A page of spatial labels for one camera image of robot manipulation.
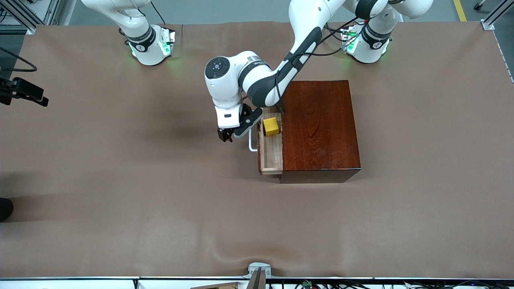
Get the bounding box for light wooden board piece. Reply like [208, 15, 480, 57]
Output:
[190, 282, 242, 289]

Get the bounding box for black cable tangle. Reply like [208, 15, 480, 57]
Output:
[295, 280, 514, 289]

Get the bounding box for yellow wooden block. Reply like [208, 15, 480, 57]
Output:
[263, 117, 280, 137]

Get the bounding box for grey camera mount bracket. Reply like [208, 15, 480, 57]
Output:
[242, 262, 272, 289]

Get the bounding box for black base cable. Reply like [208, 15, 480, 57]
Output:
[151, 0, 168, 25]

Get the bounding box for white frame rail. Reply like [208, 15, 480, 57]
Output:
[0, 276, 514, 289]

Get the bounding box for black shoe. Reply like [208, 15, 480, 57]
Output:
[0, 197, 14, 222]

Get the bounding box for aluminium frame post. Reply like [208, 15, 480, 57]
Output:
[481, 0, 514, 31]
[0, 0, 61, 35]

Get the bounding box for dashed table edge strip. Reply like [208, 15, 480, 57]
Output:
[492, 29, 514, 84]

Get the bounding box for brown table cover sheet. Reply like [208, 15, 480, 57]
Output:
[0, 22, 514, 279]

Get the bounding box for light wood drawer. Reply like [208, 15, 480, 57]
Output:
[257, 106, 284, 176]

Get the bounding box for dark brown wooden cabinet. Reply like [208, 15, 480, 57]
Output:
[279, 80, 361, 184]

